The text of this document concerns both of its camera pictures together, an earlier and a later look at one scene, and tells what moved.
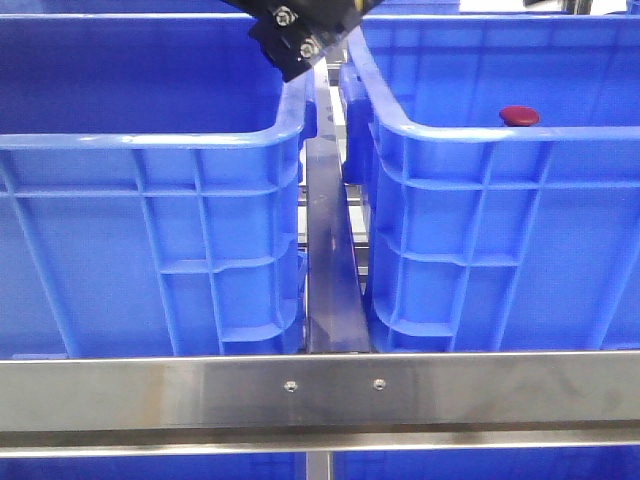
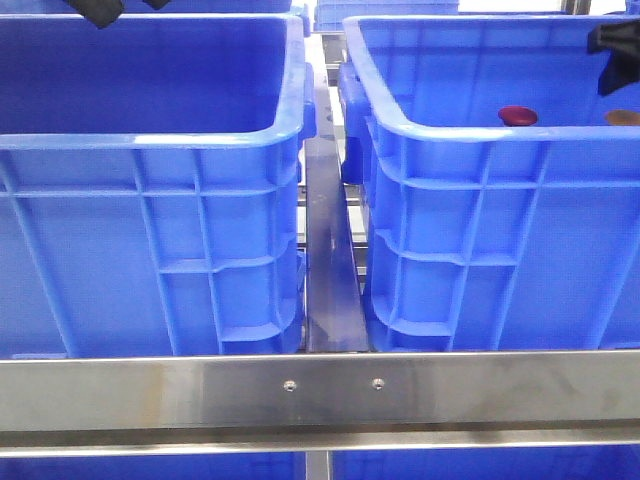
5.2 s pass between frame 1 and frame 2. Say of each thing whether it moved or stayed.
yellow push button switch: moved
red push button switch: stayed
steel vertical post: stayed
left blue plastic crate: stayed
